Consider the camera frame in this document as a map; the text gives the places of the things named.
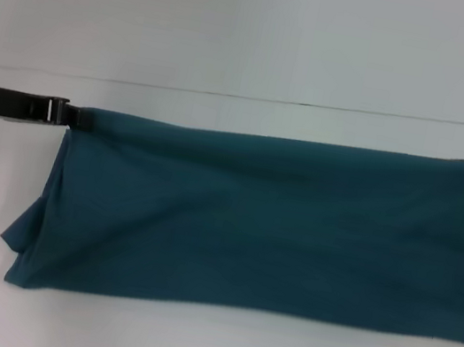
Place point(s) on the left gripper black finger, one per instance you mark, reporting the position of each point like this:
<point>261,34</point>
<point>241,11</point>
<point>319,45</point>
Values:
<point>68,108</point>
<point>81,124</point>

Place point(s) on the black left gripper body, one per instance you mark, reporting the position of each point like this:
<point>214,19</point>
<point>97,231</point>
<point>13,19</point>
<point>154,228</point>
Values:
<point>2,101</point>

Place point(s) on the blue FREE print t-shirt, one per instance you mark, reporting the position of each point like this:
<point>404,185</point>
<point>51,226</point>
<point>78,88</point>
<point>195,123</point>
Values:
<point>250,222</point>

